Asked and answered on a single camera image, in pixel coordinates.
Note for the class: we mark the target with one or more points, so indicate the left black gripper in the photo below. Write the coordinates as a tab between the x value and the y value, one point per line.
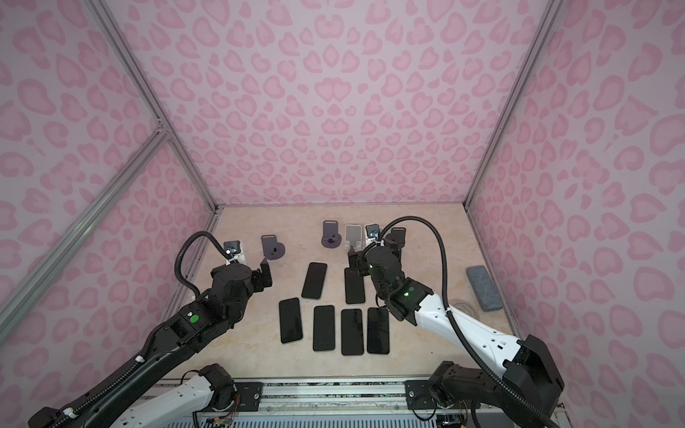
258	275

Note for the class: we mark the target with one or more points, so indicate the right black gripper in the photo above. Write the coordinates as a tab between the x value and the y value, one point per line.
367	250

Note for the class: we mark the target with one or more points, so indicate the grey round stand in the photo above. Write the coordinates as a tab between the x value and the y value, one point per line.
272	248
331	237

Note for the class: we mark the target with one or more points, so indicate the black stand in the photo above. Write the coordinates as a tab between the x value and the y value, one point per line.
396	238

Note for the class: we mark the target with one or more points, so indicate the purple edged black phone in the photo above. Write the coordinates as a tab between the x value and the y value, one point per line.
378	332

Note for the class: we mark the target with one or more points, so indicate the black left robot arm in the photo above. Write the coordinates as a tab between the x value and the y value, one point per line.
171	343

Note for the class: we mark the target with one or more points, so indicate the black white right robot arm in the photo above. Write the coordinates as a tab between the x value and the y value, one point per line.
519	376

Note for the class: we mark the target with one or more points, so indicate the grey felt pad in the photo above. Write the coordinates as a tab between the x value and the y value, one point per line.
485	290

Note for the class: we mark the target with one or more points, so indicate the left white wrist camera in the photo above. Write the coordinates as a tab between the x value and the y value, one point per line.
234	252

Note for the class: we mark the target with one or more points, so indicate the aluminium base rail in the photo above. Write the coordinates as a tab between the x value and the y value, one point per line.
308	402

